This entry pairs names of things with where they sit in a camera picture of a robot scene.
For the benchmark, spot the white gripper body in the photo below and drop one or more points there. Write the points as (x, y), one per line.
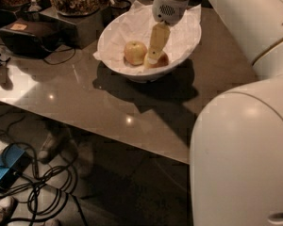
(165, 9)

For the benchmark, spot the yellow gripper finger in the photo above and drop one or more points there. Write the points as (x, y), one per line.
(158, 39)

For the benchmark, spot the yellow-red apple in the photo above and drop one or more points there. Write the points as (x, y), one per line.
(135, 52)
(162, 61)

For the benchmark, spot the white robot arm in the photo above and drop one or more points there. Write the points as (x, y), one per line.
(236, 156)

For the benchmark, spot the white bowl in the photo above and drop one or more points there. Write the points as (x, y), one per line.
(147, 74)

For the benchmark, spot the white paper liner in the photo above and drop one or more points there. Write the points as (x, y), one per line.
(129, 29)

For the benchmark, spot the black cup with spoon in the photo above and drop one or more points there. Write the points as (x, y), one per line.
(114, 8)

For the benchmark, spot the dark square jar stand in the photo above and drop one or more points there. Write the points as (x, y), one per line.
(78, 32)

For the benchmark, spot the black box device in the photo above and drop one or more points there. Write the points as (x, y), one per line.
(30, 39)

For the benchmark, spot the metal scoop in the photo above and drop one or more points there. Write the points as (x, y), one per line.
(34, 7)

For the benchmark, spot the white shoe under table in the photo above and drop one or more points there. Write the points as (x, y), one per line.
(53, 144)

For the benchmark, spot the blue box on floor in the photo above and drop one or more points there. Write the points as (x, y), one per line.
(13, 160)

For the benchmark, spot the white shoe lower left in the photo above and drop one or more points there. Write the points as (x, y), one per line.
(7, 206)

